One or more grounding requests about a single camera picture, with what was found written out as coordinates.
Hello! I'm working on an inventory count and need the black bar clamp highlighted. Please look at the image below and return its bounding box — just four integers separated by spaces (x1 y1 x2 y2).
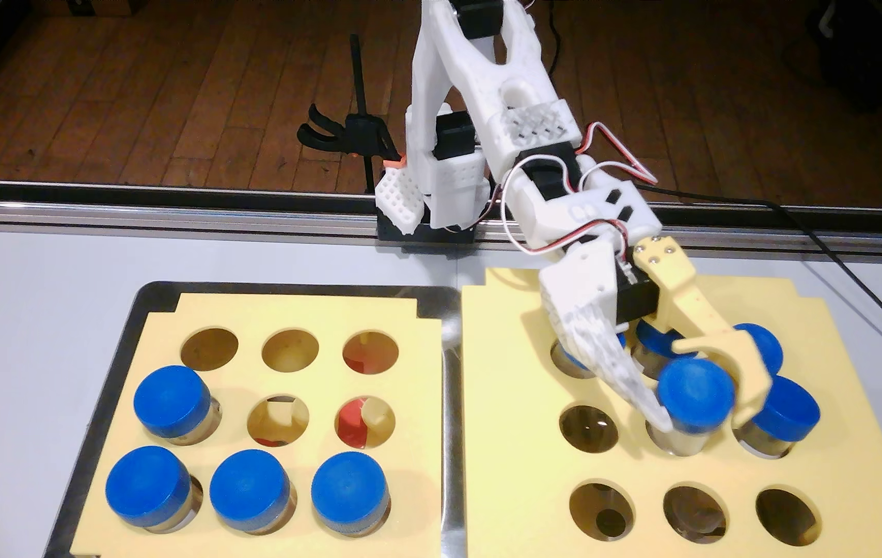
297 33 407 195

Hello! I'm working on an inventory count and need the steel tray with black rim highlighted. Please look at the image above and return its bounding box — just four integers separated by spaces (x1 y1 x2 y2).
42 281 467 558

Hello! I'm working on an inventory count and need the black bag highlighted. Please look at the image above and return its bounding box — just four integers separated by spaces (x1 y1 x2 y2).
780 0 882 113

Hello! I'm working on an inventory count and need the blue-capped test tube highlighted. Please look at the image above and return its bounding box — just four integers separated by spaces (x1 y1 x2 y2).
550 332 629 381
133 365 223 446
631 318 694 382
209 448 296 536
311 451 392 538
649 356 737 458
105 444 204 534
735 376 822 460
734 323 785 378

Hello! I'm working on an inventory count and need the red rack under foam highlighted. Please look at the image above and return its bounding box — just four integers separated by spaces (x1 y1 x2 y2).
255 341 399 451

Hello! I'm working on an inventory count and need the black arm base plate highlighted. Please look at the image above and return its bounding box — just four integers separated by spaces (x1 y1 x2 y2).
376 211 478 257

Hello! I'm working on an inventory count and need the yellow foam tube rack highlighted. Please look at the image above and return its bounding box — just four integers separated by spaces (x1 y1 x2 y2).
69 293 446 558
460 267 882 558

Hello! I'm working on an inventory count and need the aluminium table edge rail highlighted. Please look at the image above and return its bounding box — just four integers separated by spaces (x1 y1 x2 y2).
0 178 882 258

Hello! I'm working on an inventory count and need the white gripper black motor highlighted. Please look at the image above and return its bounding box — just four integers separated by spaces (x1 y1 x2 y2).
539 235 774 433

